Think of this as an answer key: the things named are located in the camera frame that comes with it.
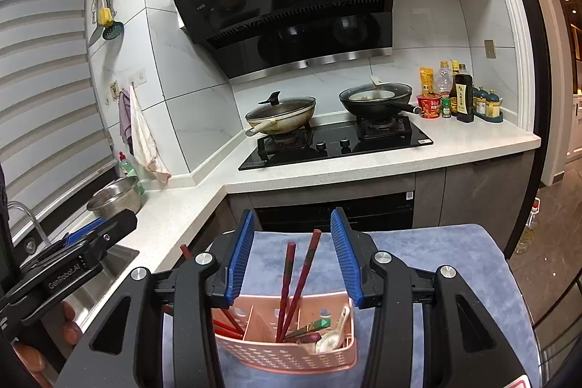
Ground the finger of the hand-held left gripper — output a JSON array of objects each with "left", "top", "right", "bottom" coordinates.
[
  {"left": 84, "top": 210, "right": 138, "bottom": 266},
  {"left": 27, "top": 217, "right": 108, "bottom": 264}
]

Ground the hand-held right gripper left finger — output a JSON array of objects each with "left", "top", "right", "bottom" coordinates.
[{"left": 55, "top": 208, "right": 255, "bottom": 388}]

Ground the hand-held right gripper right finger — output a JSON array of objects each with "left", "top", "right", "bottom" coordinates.
[{"left": 330, "top": 207, "right": 542, "bottom": 388}]

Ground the dark red chopstick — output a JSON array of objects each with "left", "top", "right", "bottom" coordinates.
[
  {"left": 279, "top": 229, "right": 323, "bottom": 341},
  {"left": 276, "top": 241, "right": 297, "bottom": 343}
]

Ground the green chopstick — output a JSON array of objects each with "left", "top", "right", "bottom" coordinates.
[{"left": 284, "top": 317, "right": 332, "bottom": 343}]

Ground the white spoon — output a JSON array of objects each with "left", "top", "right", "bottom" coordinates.
[{"left": 315, "top": 306, "right": 352, "bottom": 355}]

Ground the pink utensil basket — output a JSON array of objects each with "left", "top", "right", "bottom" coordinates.
[{"left": 211, "top": 293, "right": 359, "bottom": 373}]

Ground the person's left hand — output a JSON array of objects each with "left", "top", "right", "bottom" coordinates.
[{"left": 13, "top": 301, "right": 79, "bottom": 388}]

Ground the steel bowl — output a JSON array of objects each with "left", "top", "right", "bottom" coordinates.
[{"left": 86, "top": 176, "right": 143, "bottom": 220}]

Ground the steel sink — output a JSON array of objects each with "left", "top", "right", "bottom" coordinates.
[{"left": 59, "top": 243, "right": 141, "bottom": 334}]

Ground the green dish soap bottle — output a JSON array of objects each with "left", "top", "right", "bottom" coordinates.
[{"left": 118, "top": 152, "right": 145, "bottom": 195}]

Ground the chrome faucet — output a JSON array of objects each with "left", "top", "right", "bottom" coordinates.
[{"left": 7, "top": 201, "right": 51, "bottom": 248}]

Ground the black built-in oven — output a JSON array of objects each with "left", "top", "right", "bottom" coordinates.
[{"left": 255, "top": 190, "right": 416, "bottom": 234}]

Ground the beige cloth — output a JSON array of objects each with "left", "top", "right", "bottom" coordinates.
[{"left": 128, "top": 84, "right": 172, "bottom": 184}]

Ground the purple cloth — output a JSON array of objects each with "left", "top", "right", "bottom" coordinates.
[{"left": 119, "top": 89, "right": 133, "bottom": 145}]

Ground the blue towel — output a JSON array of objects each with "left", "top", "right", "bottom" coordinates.
[{"left": 161, "top": 224, "right": 542, "bottom": 388}]

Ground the black gas stove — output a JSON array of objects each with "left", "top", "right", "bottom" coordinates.
[{"left": 238, "top": 115, "right": 434, "bottom": 171}]

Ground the window blind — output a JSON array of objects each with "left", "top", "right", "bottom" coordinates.
[{"left": 0, "top": 0, "right": 119, "bottom": 229}]

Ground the grey cabinet door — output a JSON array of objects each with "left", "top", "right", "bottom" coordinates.
[{"left": 414, "top": 152, "right": 535, "bottom": 229}]

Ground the wok with glass lid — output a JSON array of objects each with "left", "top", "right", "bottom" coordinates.
[{"left": 244, "top": 92, "right": 316, "bottom": 138}]

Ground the black wok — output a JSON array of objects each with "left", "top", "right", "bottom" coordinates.
[{"left": 339, "top": 83, "right": 423, "bottom": 120}]

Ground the red noodle cup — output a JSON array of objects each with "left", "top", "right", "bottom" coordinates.
[{"left": 416, "top": 93, "right": 443, "bottom": 119}]

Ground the oil bottle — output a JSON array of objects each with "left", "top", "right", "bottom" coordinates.
[{"left": 516, "top": 199, "right": 542, "bottom": 255}]

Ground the dark sauce bottle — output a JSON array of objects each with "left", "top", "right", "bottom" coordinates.
[{"left": 455, "top": 64, "right": 475, "bottom": 123}]

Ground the clear plastic bottle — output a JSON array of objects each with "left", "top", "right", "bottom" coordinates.
[{"left": 434, "top": 61, "right": 453, "bottom": 98}]

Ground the black range hood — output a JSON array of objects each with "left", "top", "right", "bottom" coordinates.
[{"left": 174, "top": 0, "right": 396, "bottom": 80}]

